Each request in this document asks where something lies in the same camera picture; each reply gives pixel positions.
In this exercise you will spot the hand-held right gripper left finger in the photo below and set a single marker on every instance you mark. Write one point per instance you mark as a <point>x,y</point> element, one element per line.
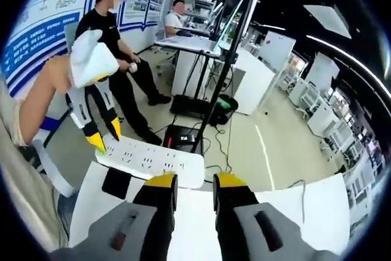
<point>137,230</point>

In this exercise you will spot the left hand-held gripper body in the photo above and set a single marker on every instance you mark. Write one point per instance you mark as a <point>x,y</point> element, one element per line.
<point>91,59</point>

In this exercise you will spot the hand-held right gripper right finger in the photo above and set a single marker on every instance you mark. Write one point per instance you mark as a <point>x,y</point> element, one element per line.
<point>244,230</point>

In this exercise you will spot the black rectangular pad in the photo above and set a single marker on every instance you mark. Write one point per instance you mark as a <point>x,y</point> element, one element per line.
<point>117,183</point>

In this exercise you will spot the white power strip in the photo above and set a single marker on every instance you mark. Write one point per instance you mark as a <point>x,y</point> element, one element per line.
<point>152,157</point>

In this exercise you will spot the ceiling light strip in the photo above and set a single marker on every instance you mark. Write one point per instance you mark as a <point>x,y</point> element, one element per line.
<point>345,54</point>

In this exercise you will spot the white handheld controller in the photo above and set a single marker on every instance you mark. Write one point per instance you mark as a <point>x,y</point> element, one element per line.
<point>133,67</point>

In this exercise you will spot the white table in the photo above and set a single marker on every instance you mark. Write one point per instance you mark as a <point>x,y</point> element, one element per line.
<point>195,212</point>

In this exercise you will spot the black stand base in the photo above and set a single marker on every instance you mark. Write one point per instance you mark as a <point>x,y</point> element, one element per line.
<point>189,105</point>

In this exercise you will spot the black equipment case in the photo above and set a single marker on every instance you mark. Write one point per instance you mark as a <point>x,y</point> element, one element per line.
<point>183,138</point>

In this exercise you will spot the person's beige shirt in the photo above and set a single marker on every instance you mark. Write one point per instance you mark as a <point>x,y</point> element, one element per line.
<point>18,181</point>

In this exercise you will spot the white standing desk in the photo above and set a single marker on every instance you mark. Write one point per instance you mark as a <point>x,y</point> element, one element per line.
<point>189,42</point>

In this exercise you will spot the black tripod stand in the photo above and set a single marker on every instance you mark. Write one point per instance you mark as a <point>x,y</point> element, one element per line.
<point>226,65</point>

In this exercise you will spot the rows of white office desks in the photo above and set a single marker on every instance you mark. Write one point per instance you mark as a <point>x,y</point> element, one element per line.
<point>323,117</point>

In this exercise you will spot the computer monitor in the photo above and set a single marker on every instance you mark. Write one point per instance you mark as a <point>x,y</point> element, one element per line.
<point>227,31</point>

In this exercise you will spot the white cabinet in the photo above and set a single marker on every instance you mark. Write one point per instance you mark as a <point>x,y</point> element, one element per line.
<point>253,83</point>

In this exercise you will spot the white rolling whiteboard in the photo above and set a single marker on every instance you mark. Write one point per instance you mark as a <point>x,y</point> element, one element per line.
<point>322,70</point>
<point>279,50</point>

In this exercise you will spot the blue white wall display board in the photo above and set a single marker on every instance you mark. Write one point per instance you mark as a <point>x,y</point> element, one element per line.
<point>39,13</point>

